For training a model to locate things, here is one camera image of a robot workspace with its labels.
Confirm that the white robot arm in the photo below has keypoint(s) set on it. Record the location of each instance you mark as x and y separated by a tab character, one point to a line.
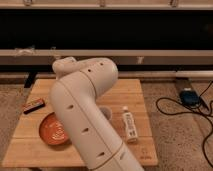
73	99

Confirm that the white paper cup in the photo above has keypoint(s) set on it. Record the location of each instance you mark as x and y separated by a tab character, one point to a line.
106	112

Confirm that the red and black bar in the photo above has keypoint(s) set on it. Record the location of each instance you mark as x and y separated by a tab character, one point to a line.
33	105

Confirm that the metal rail frame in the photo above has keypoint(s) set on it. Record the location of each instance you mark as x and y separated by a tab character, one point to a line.
136	57

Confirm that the orange plate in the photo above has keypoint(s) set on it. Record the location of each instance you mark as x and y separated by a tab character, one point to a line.
51	131

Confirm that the blue power adapter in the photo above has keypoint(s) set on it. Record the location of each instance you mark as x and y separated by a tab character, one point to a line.
189	98

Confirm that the white plastic bottle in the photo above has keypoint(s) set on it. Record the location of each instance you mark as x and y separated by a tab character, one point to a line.
130	127

